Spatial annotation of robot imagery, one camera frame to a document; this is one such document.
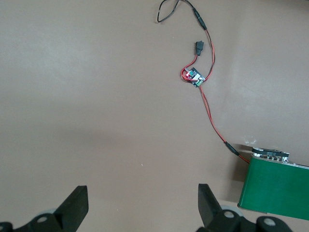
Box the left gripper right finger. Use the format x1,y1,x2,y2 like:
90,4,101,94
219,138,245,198
197,184,293,232

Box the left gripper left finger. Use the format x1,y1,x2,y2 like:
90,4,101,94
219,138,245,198
0,185,89,232

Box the green conveyor belt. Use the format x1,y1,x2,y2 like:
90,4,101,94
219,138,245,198
237,146,309,221

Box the small green circuit board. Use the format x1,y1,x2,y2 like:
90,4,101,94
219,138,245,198
185,67,207,89

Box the red and black wire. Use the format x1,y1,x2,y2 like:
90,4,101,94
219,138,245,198
181,8,251,164

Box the small black inline switch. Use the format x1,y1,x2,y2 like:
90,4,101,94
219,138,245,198
193,41,204,56

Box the thin black power cable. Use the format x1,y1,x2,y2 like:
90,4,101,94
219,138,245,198
155,0,195,24

